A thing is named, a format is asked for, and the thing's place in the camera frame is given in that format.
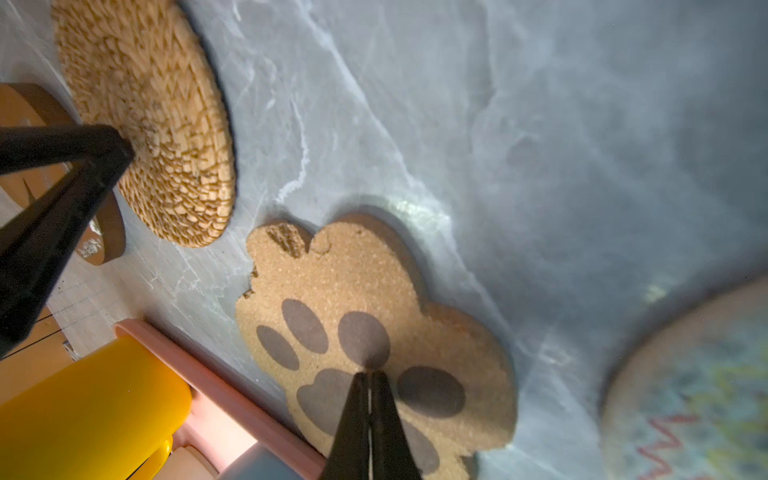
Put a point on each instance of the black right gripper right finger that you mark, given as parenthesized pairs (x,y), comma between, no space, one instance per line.
(390,454)

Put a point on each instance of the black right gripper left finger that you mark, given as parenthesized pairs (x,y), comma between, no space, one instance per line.
(350,453)

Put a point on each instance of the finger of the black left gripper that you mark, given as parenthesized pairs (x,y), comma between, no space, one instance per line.
(37,244)

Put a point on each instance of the glossy round wooden coaster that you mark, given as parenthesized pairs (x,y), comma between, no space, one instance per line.
(26,104)

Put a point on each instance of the cork paw print coaster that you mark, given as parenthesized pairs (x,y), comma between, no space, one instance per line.
(322,307)

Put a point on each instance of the woven rattan round coaster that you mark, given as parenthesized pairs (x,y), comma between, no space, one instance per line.
(139,67)

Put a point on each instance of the multicolour woven round coaster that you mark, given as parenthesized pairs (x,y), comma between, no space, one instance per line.
(691,401)

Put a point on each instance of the light blue mug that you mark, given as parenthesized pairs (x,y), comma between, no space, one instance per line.
(258,463)

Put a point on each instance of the pink rectangular tray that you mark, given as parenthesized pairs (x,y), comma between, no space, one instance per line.
(223,424)

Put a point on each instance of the yellow mug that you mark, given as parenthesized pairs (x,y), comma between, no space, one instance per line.
(110,415)

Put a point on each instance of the purple handled white mug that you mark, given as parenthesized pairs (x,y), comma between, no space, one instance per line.
(186,463)

